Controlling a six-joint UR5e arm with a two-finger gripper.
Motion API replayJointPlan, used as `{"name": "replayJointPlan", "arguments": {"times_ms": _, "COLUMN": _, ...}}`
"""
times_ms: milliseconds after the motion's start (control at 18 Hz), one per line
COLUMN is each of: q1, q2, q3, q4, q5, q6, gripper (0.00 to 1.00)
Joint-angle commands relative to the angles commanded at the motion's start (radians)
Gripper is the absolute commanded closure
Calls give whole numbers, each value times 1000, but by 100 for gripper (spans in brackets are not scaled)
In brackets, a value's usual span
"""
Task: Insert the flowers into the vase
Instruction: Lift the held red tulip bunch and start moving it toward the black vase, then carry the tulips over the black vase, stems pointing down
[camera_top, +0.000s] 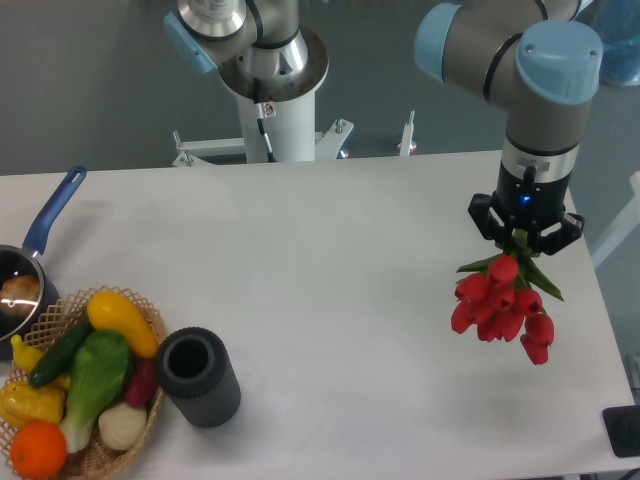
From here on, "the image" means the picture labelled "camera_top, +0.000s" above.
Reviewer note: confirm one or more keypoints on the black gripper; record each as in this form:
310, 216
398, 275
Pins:
527, 202

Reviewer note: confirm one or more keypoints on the red tulip bouquet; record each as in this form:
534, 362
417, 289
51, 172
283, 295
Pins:
500, 297

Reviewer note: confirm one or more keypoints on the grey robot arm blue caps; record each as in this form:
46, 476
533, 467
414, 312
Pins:
530, 58

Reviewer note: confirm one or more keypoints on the dark grey ribbed vase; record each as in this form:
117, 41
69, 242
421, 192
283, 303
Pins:
193, 368

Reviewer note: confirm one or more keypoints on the blue water jug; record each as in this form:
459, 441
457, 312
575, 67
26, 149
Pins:
617, 24

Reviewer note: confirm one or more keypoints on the black device at table edge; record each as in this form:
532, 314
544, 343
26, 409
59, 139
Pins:
622, 427

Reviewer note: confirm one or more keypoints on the red radish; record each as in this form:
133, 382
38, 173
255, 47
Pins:
142, 385

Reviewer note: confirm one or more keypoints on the yellow squash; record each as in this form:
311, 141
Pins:
108, 310

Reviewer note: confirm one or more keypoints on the green bok choy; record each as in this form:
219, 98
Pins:
99, 371

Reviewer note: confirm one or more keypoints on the white garlic bulb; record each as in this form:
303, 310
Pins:
122, 425

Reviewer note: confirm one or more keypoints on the dark green cucumber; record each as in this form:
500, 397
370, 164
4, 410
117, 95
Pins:
60, 355

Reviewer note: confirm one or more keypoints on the brown bread roll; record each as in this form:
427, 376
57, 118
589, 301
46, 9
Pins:
19, 296

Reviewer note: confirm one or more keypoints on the small yellow pepper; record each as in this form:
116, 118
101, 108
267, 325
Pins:
26, 357

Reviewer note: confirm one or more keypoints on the yellow corn cob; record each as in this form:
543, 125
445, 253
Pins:
22, 404

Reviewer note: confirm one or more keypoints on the orange fruit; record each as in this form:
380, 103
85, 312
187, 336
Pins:
38, 451

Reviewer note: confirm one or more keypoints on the white frame at right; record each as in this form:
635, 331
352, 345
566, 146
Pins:
620, 227

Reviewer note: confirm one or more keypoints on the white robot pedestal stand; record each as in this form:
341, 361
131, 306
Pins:
273, 131

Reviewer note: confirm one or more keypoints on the blue handled saucepan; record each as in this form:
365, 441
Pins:
25, 260

